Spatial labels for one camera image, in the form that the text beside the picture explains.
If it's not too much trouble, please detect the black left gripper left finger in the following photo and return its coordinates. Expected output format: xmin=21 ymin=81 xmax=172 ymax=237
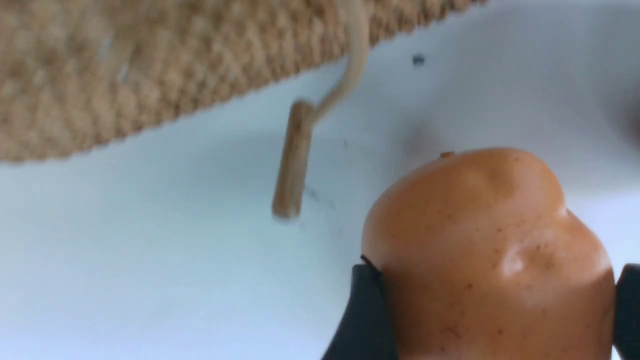
xmin=322 ymin=255 xmax=399 ymax=360

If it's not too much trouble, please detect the orange-brown toy potato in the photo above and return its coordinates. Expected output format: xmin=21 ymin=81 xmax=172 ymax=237
xmin=362 ymin=147 xmax=615 ymax=360

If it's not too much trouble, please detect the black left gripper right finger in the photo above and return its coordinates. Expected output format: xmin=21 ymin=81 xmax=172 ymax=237
xmin=614 ymin=263 xmax=640 ymax=360

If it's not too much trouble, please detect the woven rattan basket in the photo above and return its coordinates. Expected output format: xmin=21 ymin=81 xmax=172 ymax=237
xmin=0 ymin=0 xmax=475 ymax=163

